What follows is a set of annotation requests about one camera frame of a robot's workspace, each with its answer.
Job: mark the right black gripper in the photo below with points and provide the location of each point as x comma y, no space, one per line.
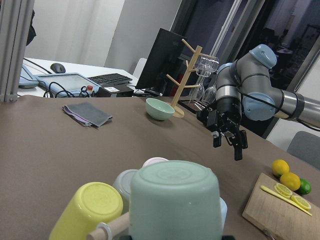
223,116

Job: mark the pink cup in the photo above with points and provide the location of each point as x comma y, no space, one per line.
154,160

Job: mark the green cup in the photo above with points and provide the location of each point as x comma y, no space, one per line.
175,200

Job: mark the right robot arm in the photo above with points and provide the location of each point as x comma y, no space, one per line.
243,87

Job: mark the blue cup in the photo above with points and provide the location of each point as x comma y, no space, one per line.
224,210

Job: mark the grey cup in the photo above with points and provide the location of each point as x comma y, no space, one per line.
123,185

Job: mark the yellow cup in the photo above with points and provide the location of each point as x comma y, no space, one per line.
93,203

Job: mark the lower hanging wine glass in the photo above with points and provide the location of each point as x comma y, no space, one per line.
210,91

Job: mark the hanging wine glass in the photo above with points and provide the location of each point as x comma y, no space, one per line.
197,92
210,91

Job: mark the upper hanging wine glass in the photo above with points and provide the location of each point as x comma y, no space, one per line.
197,92

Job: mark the wooden mug tree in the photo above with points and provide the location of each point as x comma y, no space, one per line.
179,113

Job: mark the whole yellow lemon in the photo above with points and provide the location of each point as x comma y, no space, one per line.
291,181
280,167

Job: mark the lemon slice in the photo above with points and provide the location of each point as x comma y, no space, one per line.
300,201
283,190

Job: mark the green bowl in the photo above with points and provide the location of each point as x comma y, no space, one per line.
158,109

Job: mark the clear glass mug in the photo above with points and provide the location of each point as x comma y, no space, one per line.
205,65

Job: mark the yellow plastic knife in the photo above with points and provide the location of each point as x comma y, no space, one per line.
271,192

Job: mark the green lime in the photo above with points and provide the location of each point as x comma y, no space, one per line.
305,187

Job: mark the wooden cutting board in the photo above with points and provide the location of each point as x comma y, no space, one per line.
283,220

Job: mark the black computer monitor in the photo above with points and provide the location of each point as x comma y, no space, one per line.
161,61

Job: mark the black computer keyboard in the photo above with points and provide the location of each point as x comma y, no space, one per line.
109,80

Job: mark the grey folded cloth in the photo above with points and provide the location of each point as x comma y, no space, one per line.
87,114

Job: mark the blue teach pendant tablet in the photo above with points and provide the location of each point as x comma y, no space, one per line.
66,84

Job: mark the black computer mouse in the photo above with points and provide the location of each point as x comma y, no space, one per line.
57,68

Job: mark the white wire cup holder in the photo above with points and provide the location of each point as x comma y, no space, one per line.
106,231

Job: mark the aluminium frame post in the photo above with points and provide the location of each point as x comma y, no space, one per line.
15,19

